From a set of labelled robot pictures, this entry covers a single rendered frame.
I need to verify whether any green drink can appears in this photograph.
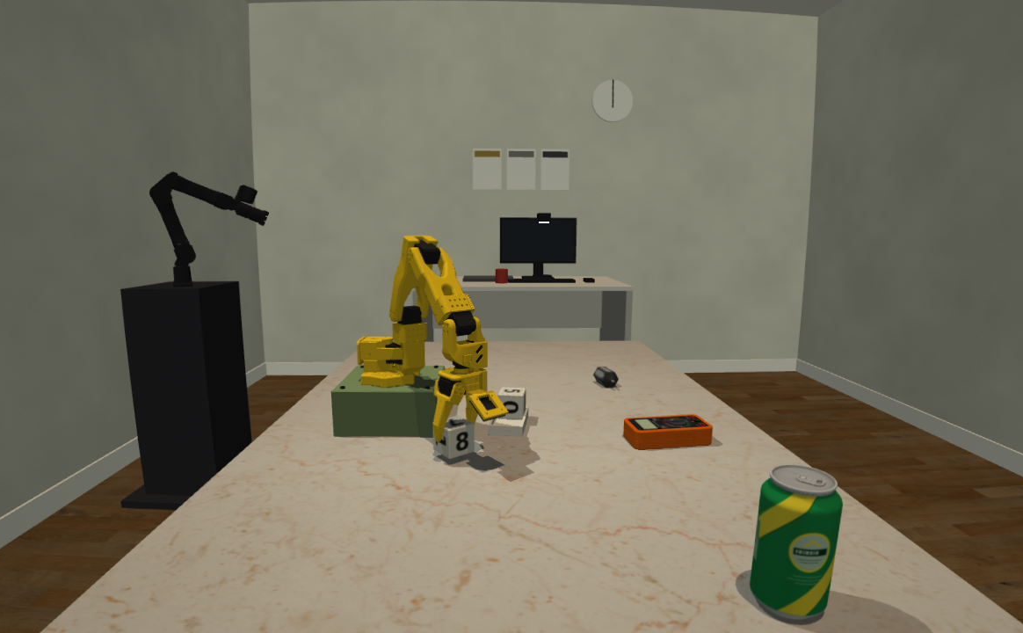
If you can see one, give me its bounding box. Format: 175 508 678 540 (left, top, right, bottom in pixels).
750 464 843 620

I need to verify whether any orange digital multimeter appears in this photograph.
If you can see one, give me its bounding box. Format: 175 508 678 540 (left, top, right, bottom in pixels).
623 414 713 450

